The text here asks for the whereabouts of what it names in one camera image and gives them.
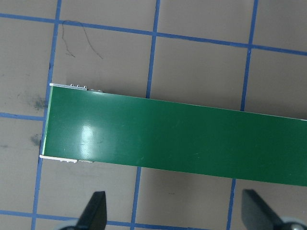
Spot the green belt conveyor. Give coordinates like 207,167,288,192
39,83,307,187

